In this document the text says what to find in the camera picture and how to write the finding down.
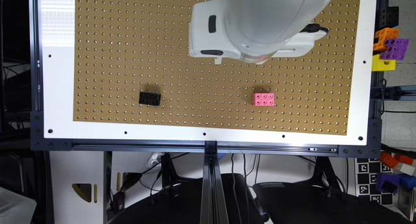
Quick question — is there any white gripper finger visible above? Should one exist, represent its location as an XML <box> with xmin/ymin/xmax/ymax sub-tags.
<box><xmin>255</xmin><ymin>59</ymin><xmax>268</xmax><ymax>65</ymax></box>
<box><xmin>214</xmin><ymin>57</ymin><xmax>222</xmax><ymax>65</ymax></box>

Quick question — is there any pink toy block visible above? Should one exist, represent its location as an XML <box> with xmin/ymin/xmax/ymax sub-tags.
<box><xmin>252</xmin><ymin>93</ymin><xmax>275</xmax><ymax>106</ymax></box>

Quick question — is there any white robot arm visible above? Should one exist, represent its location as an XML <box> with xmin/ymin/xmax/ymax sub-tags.
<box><xmin>224</xmin><ymin>0</ymin><xmax>331</xmax><ymax>63</ymax></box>

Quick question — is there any black toy block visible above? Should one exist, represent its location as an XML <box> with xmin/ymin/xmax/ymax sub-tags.
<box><xmin>138</xmin><ymin>92</ymin><xmax>161</xmax><ymax>106</ymax></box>

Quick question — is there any yellow toy block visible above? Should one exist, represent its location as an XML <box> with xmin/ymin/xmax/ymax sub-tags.
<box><xmin>372</xmin><ymin>55</ymin><xmax>396</xmax><ymax>71</ymax></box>

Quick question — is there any orange toy block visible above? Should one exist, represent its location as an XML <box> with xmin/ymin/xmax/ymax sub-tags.
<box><xmin>373</xmin><ymin>27</ymin><xmax>399</xmax><ymax>52</ymax></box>

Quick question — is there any purple toy block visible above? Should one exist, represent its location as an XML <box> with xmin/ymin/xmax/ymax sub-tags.
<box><xmin>380</xmin><ymin>38</ymin><xmax>410</xmax><ymax>60</ymax></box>

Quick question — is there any orange-red block lower right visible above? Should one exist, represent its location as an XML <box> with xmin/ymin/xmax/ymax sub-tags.
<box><xmin>379</xmin><ymin>152</ymin><xmax>414</xmax><ymax>168</ymax></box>

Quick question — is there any purple block lower right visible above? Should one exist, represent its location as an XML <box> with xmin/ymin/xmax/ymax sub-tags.
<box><xmin>376</xmin><ymin>173</ymin><xmax>400</xmax><ymax>193</ymax></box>

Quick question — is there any grey white block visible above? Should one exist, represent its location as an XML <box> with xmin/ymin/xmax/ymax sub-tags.
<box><xmin>393</xmin><ymin>162</ymin><xmax>415</xmax><ymax>176</ymax></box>

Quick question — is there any blue block lower right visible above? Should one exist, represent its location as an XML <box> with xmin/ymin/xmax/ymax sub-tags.
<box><xmin>399</xmin><ymin>174</ymin><xmax>416</xmax><ymax>189</ymax></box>

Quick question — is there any brown pegboard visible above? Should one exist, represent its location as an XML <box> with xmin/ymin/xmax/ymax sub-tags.
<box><xmin>73</xmin><ymin>0</ymin><xmax>360</xmax><ymax>135</ymax></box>

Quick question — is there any black chair right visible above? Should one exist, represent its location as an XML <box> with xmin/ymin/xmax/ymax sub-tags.
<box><xmin>253</xmin><ymin>182</ymin><xmax>411</xmax><ymax>224</ymax></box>

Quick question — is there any black chair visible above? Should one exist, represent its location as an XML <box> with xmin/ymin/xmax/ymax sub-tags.
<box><xmin>109</xmin><ymin>173</ymin><xmax>263</xmax><ymax>224</ymax></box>
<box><xmin>253</xmin><ymin>182</ymin><xmax>411</xmax><ymax>224</ymax></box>

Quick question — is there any aluminium centre strut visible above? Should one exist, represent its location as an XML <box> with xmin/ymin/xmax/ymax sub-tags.
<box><xmin>200</xmin><ymin>141</ymin><xmax>229</xmax><ymax>224</ymax></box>

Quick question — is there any black chair left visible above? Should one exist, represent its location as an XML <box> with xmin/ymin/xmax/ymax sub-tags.
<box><xmin>109</xmin><ymin>173</ymin><xmax>263</xmax><ymax>224</ymax></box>

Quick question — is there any fiducial marker board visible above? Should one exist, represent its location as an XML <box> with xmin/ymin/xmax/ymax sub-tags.
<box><xmin>355</xmin><ymin>158</ymin><xmax>394</xmax><ymax>205</ymax></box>

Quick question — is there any white side cabinet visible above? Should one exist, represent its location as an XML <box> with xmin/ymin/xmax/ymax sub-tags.
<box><xmin>49</xmin><ymin>151</ymin><xmax>107</xmax><ymax>224</ymax></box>

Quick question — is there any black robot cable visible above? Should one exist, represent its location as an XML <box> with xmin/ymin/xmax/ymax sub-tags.
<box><xmin>299</xmin><ymin>23</ymin><xmax>329</xmax><ymax>35</ymax></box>

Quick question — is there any black block on frame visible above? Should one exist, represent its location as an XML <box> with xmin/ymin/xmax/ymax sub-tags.
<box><xmin>375</xmin><ymin>6</ymin><xmax>399</xmax><ymax>31</ymax></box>

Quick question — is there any aluminium table frame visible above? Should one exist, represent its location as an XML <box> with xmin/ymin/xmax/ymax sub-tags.
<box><xmin>28</xmin><ymin>0</ymin><xmax>416</xmax><ymax>158</ymax></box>

